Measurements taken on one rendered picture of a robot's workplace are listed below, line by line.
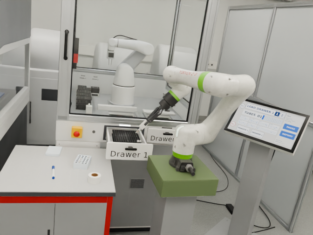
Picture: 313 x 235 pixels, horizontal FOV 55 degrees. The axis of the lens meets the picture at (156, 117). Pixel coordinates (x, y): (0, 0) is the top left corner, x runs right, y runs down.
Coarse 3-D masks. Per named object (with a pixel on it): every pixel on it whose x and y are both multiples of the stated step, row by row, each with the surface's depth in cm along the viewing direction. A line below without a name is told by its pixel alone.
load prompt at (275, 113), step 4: (248, 104) 231; (252, 104) 230; (248, 108) 229; (252, 108) 228; (256, 108) 227; (260, 108) 225; (264, 108) 224; (268, 108) 223; (260, 112) 223; (264, 112) 222; (268, 112) 221; (272, 112) 219; (276, 112) 218; (280, 112) 217; (276, 116) 217; (280, 116) 215; (284, 116) 214
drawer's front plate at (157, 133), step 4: (148, 128) 218; (152, 128) 219; (148, 132) 218; (152, 132) 218; (156, 132) 219; (160, 132) 220; (164, 132) 220; (172, 132) 222; (148, 136) 218; (152, 136) 219; (156, 136) 220; (160, 136) 221; (164, 136) 221; (168, 136) 222; (172, 136) 223; (148, 140) 220; (152, 140) 220; (156, 140) 221; (164, 140) 222; (168, 140) 223; (172, 140) 224
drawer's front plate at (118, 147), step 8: (112, 144) 182; (120, 144) 183; (128, 144) 184; (136, 144) 185; (144, 144) 187; (152, 144) 189; (112, 152) 184; (120, 152) 185; (128, 152) 186; (136, 152) 187
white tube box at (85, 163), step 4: (80, 156) 188; (84, 156) 189; (76, 160) 182; (84, 160) 184; (88, 160) 184; (76, 164) 179; (80, 164) 179; (84, 164) 179; (88, 164) 183; (76, 168) 179; (80, 168) 179; (84, 168) 179
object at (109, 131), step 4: (108, 128) 216; (112, 128) 217; (108, 132) 207; (112, 132) 217; (140, 132) 216; (108, 136) 201; (140, 136) 215; (108, 140) 195; (112, 140) 210; (144, 140) 202
